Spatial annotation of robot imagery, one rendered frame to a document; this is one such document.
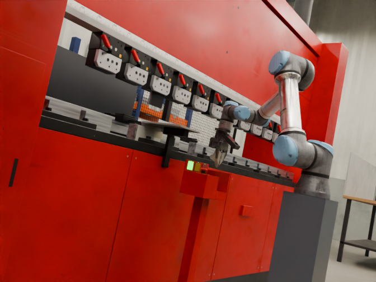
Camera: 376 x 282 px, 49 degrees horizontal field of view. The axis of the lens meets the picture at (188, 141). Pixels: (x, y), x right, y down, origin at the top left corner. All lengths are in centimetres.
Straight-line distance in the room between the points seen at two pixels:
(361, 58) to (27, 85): 900
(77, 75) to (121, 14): 64
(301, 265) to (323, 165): 41
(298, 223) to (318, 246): 11
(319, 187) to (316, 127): 241
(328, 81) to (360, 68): 574
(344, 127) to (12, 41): 867
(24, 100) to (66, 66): 105
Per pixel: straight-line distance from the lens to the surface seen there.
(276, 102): 211
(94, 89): 270
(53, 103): 187
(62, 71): 255
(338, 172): 956
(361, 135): 956
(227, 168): 277
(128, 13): 216
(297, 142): 171
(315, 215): 174
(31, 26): 157
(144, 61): 222
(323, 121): 416
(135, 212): 213
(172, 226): 239
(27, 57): 155
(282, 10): 358
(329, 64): 431
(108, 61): 204
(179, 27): 245
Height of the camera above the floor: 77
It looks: 4 degrees up
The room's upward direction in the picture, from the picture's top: 11 degrees clockwise
